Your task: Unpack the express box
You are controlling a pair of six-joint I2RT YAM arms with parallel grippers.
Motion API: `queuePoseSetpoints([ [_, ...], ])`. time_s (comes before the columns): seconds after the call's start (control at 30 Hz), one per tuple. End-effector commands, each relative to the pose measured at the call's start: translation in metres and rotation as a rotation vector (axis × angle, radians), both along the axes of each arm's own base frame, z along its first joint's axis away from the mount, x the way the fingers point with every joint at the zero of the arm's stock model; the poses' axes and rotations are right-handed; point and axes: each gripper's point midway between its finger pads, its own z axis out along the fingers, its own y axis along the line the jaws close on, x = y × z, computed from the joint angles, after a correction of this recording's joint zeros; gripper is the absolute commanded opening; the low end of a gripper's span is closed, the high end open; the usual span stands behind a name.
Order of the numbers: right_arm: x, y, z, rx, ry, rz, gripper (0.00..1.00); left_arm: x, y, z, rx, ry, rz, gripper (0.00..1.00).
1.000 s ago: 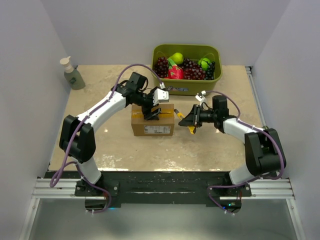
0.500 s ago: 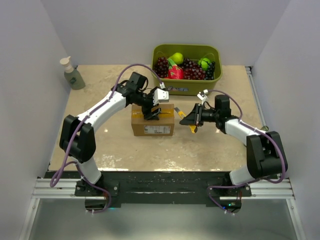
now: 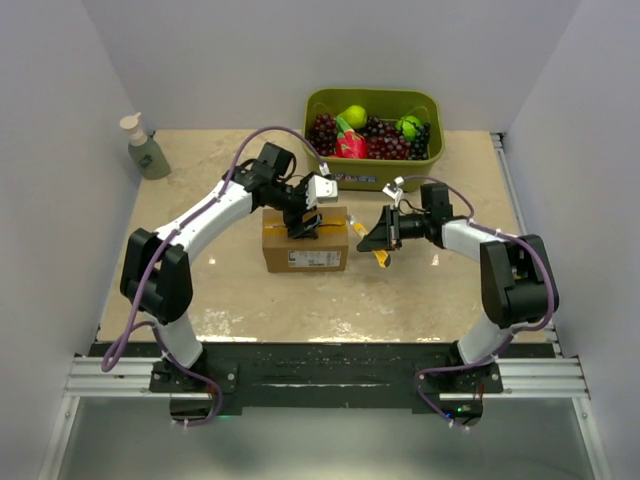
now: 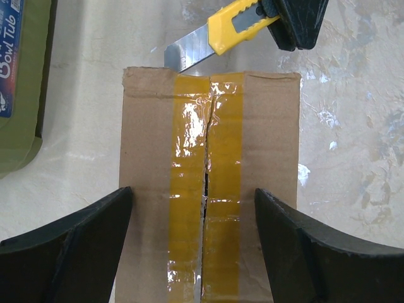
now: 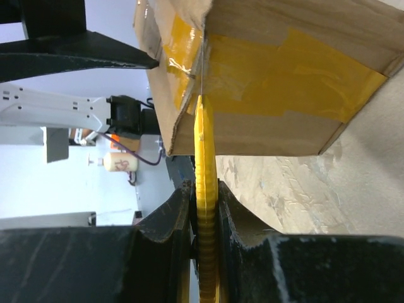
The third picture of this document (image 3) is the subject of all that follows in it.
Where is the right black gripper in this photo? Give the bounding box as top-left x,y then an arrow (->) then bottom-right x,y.
357,206 -> 429,254

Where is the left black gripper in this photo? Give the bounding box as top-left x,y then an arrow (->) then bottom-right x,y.
271,174 -> 323,240

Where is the yellow utility knife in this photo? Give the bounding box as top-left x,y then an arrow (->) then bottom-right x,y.
346,213 -> 391,269

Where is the brown cardboard express box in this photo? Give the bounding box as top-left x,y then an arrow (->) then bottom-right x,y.
262,206 -> 349,273

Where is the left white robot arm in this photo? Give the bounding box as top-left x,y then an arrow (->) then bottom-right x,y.
120,143 -> 338,392

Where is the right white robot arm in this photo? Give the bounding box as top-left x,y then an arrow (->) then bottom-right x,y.
357,177 -> 559,393

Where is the dark red grape bunch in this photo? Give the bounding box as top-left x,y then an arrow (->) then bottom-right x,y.
306,113 -> 337,156

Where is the pink dragon fruit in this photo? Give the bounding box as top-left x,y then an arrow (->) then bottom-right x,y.
335,116 -> 367,159

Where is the black grape bunch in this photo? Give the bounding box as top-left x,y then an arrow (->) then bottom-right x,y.
409,123 -> 431,160

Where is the green round fruit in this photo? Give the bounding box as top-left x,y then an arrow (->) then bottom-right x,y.
395,115 -> 423,142

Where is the green pear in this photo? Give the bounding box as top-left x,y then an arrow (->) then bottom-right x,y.
342,105 -> 368,129

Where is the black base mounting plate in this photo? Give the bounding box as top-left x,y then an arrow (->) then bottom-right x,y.
150,343 -> 503,426

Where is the grey pump soap bottle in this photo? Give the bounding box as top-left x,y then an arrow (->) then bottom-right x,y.
119,112 -> 171,180

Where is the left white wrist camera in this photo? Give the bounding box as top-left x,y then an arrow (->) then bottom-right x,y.
306,163 -> 339,209

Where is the aluminium frame rail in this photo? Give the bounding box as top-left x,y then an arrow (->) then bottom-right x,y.
38,356 -> 612,479

